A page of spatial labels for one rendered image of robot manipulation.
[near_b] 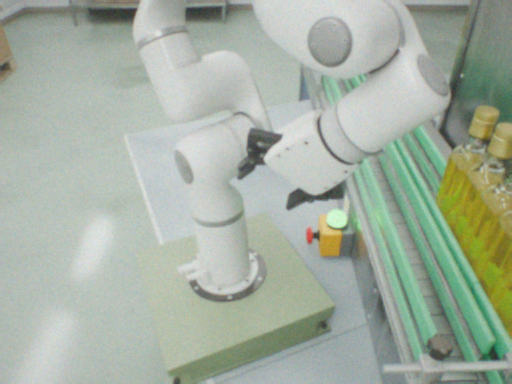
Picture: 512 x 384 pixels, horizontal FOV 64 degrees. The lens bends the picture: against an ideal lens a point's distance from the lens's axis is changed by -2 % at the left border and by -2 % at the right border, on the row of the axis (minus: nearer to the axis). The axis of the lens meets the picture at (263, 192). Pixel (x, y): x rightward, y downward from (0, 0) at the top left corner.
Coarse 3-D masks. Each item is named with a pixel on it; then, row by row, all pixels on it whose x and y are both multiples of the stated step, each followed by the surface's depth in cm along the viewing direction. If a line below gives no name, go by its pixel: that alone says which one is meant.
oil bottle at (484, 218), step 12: (492, 192) 61; (504, 192) 59; (480, 204) 63; (492, 204) 60; (504, 204) 59; (480, 216) 63; (492, 216) 60; (468, 228) 67; (480, 228) 63; (492, 228) 61; (468, 240) 67; (480, 240) 63; (468, 252) 67; (480, 252) 64
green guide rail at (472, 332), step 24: (384, 168) 100; (408, 192) 84; (408, 216) 84; (432, 240) 73; (432, 264) 73; (456, 264) 66; (456, 288) 64; (456, 312) 64; (480, 312) 58; (456, 336) 64; (480, 336) 57; (480, 360) 58
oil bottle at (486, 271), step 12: (504, 216) 57; (504, 228) 57; (492, 240) 60; (504, 240) 57; (492, 252) 60; (504, 252) 57; (480, 264) 63; (492, 264) 60; (504, 264) 57; (480, 276) 63; (492, 276) 60; (492, 288) 60
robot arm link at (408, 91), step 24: (384, 0) 43; (408, 24) 44; (408, 48) 43; (384, 72) 43; (408, 72) 41; (432, 72) 42; (360, 96) 45; (384, 96) 43; (408, 96) 41; (432, 96) 41; (360, 120) 45; (384, 120) 44; (408, 120) 43; (360, 144) 47; (384, 144) 47
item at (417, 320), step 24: (336, 96) 120; (360, 168) 95; (360, 192) 93; (384, 216) 76; (384, 240) 77; (384, 264) 76; (408, 264) 66; (408, 288) 64; (408, 312) 65; (408, 336) 64; (432, 336) 55
